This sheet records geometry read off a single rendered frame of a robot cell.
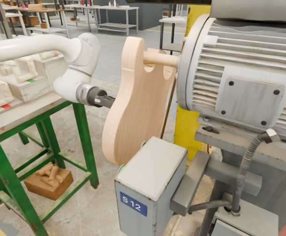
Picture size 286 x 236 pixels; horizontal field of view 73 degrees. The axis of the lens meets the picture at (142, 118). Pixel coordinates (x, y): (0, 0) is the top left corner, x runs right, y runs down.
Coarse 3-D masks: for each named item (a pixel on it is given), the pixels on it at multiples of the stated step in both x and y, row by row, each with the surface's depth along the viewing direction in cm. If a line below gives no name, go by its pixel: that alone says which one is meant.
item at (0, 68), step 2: (0, 64) 105; (2, 64) 106; (0, 66) 105; (2, 66) 106; (0, 68) 106; (2, 68) 106; (0, 70) 106; (2, 70) 107; (4, 70) 108; (0, 72) 106; (2, 72) 107; (4, 72) 108; (0, 74) 107; (2, 74) 107; (4, 74) 108; (6, 74) 109; (0, 76) 108; (2, 76) 108; (4, 76) 108
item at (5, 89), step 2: (0, 86) 94; (2, 86) 94; (4, 86) 94; (6, 86) 95; (2, 88) 95; (4, 88) 95; (6, 88) 95; (8, 88) 96; (2, 90) 96; (4, 90) 95; (6, 90) 96; (8, 90) 97; (4, 92) 96; (6, 92) 96; (8, 92) 97; (10, 92) 98; (4, 94) 97; (6, 94) 97; (8, 94) 97; (10, 94) 98; (6, 96) 97; (8, 96) 98; (14, 100) 101; (12, 102) 100
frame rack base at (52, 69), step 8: (32, 56) 113; (56, 56) 113; (24, 64) 115; (40, 64) 106; (48, 64) 106; (56, 64) 111; (64, 64) 115; (40, 72) 109; (48, 72) 108; (56, 72) 112; (64, 72) 117; (48, 80) 109
